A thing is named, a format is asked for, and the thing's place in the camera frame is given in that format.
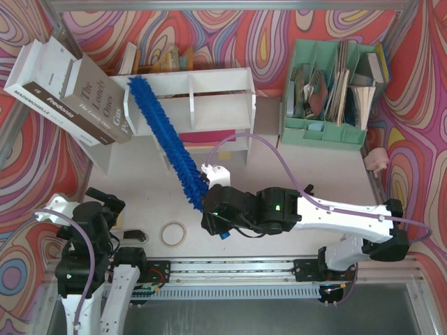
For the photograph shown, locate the blue microfiber duster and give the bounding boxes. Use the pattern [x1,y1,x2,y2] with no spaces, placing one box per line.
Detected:
[129,75,210,211]

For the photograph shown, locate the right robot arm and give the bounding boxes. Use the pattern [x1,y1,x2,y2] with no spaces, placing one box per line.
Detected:
[201,184,410,272]

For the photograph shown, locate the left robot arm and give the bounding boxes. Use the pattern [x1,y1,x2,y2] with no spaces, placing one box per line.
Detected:
[55,187,147,334]

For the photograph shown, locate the white wooden bookshelf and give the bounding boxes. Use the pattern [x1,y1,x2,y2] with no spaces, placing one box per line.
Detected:
[108,68,256,173]

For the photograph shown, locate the black stapler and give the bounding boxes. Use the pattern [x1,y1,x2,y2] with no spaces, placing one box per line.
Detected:
[123,230,149,244]

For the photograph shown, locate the masking tape roll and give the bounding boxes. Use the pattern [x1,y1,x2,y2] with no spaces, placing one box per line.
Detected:
[159,221,187,248]

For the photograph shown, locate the yellow sticky note pad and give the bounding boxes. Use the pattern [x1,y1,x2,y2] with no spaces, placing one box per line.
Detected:
[218,151,231,160]

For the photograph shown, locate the stack of coloured paper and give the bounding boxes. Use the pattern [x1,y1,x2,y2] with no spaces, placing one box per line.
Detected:
[179,130,235,149]

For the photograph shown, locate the red pencil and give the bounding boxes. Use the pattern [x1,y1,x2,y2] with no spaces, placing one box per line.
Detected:
[275,134,281,150]

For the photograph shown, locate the taupe book Lonely Ones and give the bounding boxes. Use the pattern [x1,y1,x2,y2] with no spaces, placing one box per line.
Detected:
[61,54,132,144]

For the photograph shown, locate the mint green desk organizer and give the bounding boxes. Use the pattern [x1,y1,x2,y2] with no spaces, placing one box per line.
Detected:
[279,39,390,151]

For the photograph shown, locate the pink piggy figure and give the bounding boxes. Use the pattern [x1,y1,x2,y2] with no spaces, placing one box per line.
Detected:
[363,147,389,178]

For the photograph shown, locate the brown book Fredonia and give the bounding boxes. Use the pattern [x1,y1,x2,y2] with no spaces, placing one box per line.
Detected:
[22,38,114,146]

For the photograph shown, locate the white book Mademoiselle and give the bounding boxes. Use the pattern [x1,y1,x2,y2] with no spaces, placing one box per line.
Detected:
[4,42,82,142]

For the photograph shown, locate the black mounting rail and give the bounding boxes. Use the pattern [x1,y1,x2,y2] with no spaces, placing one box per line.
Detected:
[147,257,355,284]

